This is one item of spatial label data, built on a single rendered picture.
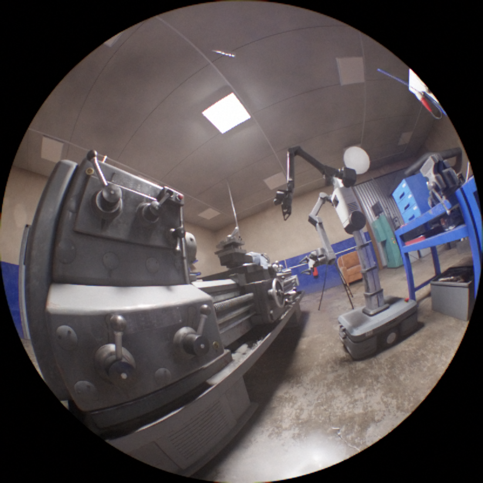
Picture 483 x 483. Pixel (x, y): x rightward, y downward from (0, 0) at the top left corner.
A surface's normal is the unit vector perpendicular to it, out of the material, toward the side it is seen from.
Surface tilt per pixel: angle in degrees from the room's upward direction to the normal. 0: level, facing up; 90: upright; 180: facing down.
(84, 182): 90
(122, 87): 180
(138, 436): 90
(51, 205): 90
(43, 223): 90
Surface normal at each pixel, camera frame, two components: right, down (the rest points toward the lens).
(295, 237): -0.49, -0.15
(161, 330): 0.85, -0.31
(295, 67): 0.20, 0.94
